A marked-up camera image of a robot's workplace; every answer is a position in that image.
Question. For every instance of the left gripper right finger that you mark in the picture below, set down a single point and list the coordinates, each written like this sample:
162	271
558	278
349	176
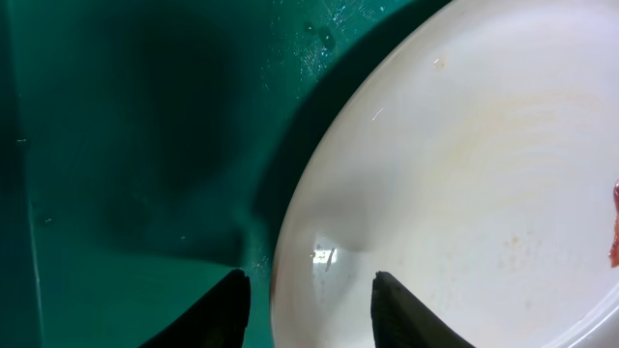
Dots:
401	320

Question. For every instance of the white plate pink rim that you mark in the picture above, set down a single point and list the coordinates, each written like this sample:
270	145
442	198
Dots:
476	164

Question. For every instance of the teal plastic tray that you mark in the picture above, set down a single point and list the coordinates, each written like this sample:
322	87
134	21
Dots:
148	148

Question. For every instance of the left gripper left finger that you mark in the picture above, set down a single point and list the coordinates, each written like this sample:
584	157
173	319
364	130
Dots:
217	320

